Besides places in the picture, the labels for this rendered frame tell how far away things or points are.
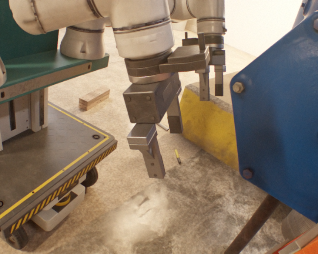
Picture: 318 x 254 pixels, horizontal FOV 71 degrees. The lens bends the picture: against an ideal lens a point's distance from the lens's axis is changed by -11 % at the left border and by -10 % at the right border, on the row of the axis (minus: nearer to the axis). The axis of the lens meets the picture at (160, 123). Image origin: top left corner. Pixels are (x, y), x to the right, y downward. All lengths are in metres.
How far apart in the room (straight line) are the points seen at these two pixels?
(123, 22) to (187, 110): 1.62
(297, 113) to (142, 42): 0.46
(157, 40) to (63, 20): 0.14
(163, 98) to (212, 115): 1.46
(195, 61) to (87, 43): 0.68
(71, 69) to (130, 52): 0.59
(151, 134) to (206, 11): 0.48
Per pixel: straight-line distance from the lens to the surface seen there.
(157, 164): 0.39
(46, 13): 0.37
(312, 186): 0.75
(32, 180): 0.99
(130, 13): 0.33
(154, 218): 1.33
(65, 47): 1.00
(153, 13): 0.33
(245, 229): 1.14
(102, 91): 2.20
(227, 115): 1.77
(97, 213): 1.29
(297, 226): 1.56
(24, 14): 0.38
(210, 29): 0.73
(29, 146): 1.15
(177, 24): 7.28
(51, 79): 0.86
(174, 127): 0.50
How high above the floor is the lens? 1.04
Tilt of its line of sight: 30 degrees down
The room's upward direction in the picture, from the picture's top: 16 degrees clockwise
